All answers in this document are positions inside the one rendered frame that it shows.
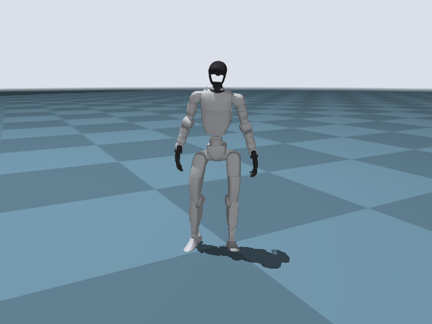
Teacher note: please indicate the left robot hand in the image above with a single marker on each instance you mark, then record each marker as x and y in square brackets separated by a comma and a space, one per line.
[255, 163]

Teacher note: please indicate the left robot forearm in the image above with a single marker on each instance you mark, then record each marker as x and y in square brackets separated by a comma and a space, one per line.
[250, 143]

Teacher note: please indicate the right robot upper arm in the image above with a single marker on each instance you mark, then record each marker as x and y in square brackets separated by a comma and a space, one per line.
[191, 109]

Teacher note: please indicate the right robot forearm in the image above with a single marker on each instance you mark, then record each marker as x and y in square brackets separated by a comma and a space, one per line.
[182, 136]

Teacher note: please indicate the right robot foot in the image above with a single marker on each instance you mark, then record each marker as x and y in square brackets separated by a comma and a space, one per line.
[192, 244]

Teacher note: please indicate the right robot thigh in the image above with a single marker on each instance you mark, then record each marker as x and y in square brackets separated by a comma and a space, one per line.
[197, 176]

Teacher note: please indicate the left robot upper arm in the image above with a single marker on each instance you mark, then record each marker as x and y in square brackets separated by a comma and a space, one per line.
[239, 101]

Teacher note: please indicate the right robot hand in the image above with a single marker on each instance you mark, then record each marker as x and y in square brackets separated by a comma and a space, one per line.
[177, 157]

